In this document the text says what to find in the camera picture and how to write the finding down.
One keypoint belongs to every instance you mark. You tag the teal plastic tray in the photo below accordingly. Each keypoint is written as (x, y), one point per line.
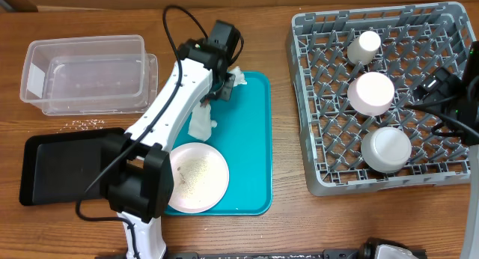
(244, 137)

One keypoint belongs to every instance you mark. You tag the white napkin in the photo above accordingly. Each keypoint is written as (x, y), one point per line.
(201, 124)

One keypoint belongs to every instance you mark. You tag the grey bowl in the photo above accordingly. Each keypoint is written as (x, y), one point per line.
(386, 149)

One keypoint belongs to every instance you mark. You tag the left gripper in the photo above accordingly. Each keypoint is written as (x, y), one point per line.
(225, 92)

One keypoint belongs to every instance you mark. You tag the pink plate with rice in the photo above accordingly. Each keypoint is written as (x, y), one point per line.
(201, 177)

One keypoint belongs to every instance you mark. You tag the spilled rice grains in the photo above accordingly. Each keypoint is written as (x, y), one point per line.
(85, 125)

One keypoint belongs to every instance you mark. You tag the grey dish rack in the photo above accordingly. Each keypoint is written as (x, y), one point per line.
(415, 40)

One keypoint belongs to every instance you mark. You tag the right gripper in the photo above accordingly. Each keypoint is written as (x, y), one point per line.
(439, 84)

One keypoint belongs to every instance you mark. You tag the white cup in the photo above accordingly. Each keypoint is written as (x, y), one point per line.
(363, 48)

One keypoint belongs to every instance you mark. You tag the clear plastic bin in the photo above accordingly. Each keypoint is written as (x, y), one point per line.
(102, 75)

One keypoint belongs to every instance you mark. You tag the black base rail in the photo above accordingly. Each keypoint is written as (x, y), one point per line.
(372, 248)

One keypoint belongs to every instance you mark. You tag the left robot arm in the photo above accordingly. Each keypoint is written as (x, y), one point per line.
(137, 180)

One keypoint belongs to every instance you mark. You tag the black tray bin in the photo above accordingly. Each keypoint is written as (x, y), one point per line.
(58, 167)

